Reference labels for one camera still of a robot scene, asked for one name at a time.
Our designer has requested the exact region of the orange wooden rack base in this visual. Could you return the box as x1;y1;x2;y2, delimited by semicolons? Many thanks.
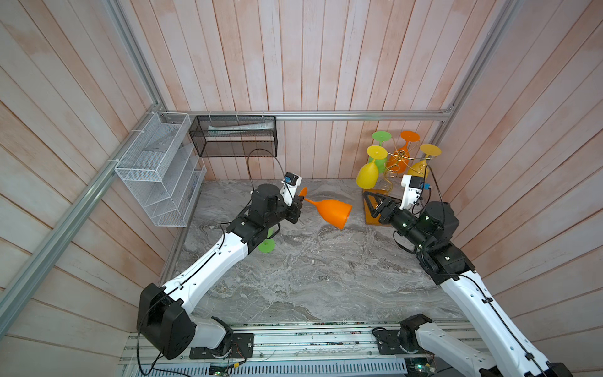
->
362;190;399;226

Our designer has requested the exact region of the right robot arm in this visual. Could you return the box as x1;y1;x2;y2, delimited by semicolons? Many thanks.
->
363;192;571;376

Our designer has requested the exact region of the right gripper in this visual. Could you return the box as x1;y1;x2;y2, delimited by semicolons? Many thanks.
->
364;192;428;254

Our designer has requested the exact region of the green wine glass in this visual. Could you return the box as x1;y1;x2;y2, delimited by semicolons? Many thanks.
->
369;130;392;174
258;228;276;254

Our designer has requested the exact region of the aluminium mounting rail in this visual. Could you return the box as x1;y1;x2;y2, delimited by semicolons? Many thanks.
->
118;320;492;365

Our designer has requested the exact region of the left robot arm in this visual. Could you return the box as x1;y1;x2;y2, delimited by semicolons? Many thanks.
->
137;174;303;360

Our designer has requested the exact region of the orange wine glass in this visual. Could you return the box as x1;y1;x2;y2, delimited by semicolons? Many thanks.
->
386;130;420;174
299;188;353;230

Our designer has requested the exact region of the right camera cable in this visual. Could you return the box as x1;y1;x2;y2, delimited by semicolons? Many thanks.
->
423;164;446;208

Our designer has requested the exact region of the left yellow wine glass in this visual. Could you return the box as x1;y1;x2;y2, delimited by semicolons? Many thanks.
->
356;145;388;190

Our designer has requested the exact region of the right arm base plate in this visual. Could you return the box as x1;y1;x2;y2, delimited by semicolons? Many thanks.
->
372;327;435;357

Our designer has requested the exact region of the left camera cable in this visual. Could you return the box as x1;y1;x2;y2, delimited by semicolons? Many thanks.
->
247;148;288;199

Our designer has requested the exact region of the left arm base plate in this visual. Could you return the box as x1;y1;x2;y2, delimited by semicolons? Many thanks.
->
189;332;254;361

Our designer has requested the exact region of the black mesh wall basket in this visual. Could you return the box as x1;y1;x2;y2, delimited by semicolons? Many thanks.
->
188;115;279;158

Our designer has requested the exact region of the right yellow wine glass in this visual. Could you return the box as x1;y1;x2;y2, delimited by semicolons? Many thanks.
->
408;144;442;178

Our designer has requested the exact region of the white mesh shelf organizer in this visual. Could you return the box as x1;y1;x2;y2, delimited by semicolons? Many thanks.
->
116;112;207;228

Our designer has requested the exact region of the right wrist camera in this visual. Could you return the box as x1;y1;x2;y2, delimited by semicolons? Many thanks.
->
400;174;425;210

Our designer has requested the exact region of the yellow wine glass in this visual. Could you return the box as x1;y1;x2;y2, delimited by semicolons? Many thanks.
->
356;145;388;190
408;144;442;178

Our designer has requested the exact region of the camera cable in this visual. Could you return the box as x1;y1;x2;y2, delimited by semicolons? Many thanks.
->
247;148;288;199
423;164;446;208

